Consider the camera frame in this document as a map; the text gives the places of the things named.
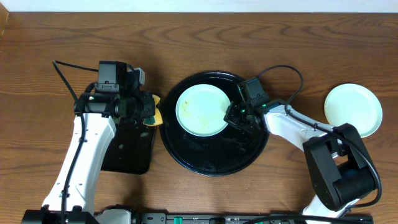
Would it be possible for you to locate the light blue plate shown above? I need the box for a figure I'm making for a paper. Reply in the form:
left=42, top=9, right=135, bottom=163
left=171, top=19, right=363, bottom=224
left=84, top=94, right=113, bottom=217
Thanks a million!
left=324, top=83, right=383, bottom=138
left=175, top=84, right=231, bottom=137

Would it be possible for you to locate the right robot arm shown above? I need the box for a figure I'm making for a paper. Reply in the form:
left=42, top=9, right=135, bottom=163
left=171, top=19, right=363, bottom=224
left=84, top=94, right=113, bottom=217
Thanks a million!
left=224, top=78, right=381, bottom=218

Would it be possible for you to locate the black rectangular tray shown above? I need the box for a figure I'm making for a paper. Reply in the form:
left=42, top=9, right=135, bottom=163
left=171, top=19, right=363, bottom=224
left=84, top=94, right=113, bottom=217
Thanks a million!
left=101, top=118, right=156, bottom=175

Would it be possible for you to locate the yellow green sponge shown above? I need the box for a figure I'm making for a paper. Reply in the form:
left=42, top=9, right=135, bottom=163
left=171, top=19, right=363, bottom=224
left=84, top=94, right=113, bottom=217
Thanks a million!
left=143, top=95, right=163, bottom=126

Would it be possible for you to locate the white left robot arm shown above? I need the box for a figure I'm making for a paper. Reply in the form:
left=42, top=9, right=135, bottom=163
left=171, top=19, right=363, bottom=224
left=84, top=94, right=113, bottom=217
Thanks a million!
left=22, top=60, right=158, bottom=223

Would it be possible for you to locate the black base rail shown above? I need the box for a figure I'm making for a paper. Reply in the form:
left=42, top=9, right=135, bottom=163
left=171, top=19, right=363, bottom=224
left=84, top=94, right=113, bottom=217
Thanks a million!
left=136, top=212, right=374, bottom=224

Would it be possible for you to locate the black round tray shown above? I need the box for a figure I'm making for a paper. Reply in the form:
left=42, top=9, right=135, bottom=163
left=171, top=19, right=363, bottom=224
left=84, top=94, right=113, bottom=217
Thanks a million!
left=160, top=71, right=269, bottom=176

